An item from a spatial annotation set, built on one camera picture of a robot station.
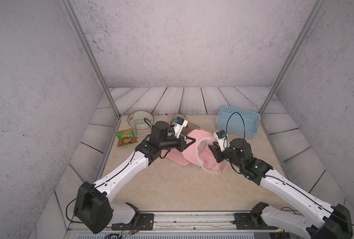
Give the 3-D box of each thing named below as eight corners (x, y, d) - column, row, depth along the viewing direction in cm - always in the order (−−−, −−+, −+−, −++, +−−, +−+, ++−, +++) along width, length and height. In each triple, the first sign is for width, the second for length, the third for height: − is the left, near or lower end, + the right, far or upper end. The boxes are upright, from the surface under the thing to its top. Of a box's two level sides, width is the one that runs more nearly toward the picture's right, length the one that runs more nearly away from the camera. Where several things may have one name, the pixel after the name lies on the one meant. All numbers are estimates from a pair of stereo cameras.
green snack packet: (119, 148, 104) (117, 144, 100) (117, 136, 111) (115, 131, 107) (137, 143, 107) (135, 138, 103) (134, 131, 114) (132, 126, 110)
